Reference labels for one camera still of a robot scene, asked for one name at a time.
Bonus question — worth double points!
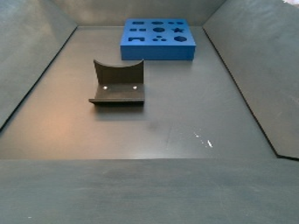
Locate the black curved holder bracket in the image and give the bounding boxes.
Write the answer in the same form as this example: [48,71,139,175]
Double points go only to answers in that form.
[88,60,146,105]

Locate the blue shape sorter block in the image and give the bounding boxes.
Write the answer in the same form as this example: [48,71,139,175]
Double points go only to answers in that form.
[120,18,196,60]

